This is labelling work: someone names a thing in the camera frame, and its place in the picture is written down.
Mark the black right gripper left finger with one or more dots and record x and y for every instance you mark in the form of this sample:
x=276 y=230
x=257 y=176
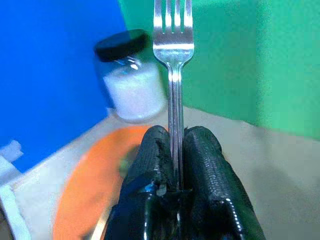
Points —
x=143 y=175

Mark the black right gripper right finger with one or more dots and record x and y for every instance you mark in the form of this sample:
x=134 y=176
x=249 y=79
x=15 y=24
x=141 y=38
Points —
x=212 y=180

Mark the silver metal fork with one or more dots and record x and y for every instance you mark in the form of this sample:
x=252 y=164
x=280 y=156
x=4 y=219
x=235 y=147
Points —
x=175 y=82

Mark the orange plate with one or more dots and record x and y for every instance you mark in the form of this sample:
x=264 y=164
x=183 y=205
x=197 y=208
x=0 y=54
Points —
x=97 y=180

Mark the glass jar with black lid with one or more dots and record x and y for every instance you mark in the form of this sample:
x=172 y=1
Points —
x=132 y=85

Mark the white chair frame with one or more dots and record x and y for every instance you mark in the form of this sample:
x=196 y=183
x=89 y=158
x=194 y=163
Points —
x=11 y=190

